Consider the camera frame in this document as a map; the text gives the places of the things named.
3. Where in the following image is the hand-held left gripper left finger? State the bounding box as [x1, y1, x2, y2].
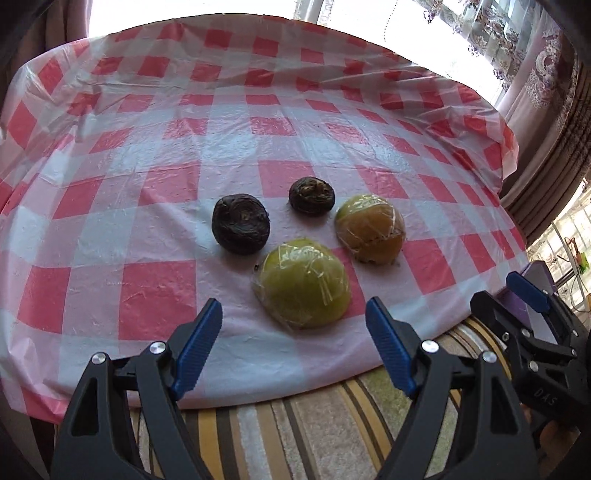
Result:
[50, 298, 223, 480]

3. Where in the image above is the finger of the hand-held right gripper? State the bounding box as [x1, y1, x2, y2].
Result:
[470, 291, 536, 354]
[505, 271, 583, 358]

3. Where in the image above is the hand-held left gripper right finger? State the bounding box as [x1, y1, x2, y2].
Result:
[365, 296, 540, 480]

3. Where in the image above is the yellow-green fruit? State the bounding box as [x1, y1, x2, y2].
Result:
[252, 237, 352, 330]

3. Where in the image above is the brownish-yellow fruit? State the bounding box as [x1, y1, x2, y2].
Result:
[335, 194, 407, 265]

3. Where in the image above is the dark wrinkled fruit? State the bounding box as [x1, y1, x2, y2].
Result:
[211, 195, 271, 256]
[289, 176, 336, 215]

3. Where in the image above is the purple plastic container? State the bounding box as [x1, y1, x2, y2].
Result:
[501, 261, 560, 324]

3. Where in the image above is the brown striped curtain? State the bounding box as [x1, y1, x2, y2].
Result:
[501, 46, 591, 241]

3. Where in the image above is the striped blanket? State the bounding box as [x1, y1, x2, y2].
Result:
[129, 318, 513, 480]

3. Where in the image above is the red checkered plastic tablecloth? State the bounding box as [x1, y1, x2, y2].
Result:
[0, 14, 527, 423]

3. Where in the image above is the pink embroidered curtain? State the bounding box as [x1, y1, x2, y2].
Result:
[496, 14, 578, 153]

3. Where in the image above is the floral lace curtain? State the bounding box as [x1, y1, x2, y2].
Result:
[416, 0, 555, 93]

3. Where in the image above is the beige curtain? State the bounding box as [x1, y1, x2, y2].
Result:
[0, 0, 107, 70]

